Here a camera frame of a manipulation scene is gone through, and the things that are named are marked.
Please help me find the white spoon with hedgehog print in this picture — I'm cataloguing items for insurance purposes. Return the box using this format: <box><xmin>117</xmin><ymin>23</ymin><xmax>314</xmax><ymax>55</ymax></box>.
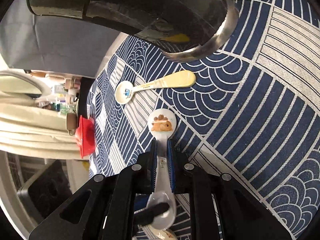
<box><xmin>147</xmin><ymin>108</ymin><xmax>177</xmax><ymax>230</ymax></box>

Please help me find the white spoon with blue print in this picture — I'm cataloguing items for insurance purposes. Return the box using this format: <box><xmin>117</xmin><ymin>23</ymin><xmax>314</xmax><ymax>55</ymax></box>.
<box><xmin>114</xmin><ymin>70</ymin><xmax>196</xmax><ymax>105</ymax></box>

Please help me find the cluttered kitchen shelf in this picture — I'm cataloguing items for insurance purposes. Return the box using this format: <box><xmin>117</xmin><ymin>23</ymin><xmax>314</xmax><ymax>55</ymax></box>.
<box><xmin>26</xmin><ymin>70</ymin><xmax>81</xmax><ymax>135</ymax></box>

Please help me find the red plastic basket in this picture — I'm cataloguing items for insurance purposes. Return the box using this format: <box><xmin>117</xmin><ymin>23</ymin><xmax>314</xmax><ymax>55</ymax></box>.
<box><xmin>75</xmin><ymin>116</ymin><xmax>95</xmax><ymax>159</ymax></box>

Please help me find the white spoon with brown print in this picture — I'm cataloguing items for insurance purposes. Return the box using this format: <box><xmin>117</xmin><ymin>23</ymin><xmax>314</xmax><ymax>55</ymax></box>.
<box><xmin>142</xmin><ymin>225</ymin><xmax>178</xmax><ymax>240</ymax></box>

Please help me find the blue white patterned tablecloth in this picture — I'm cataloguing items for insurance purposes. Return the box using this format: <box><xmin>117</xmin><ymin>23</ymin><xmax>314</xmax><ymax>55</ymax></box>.
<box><xmin>87</xmin><ymin>0</ymin><xmax>319</xmax><ymax>239</ymax></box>

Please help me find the black cylindrical utensil holder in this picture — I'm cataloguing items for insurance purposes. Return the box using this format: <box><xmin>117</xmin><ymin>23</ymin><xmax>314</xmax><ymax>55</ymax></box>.
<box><xmin>27</xmin><ymin>0</ymin><xmax>239</xmax><ymax>62</ymax></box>

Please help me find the grey fabric backdrop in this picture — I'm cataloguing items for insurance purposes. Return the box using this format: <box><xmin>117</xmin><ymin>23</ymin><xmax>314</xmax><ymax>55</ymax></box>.
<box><xmin>1</xmin><ymin>0</ymin><xmax>119</xmax><ymax>77</ymax></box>

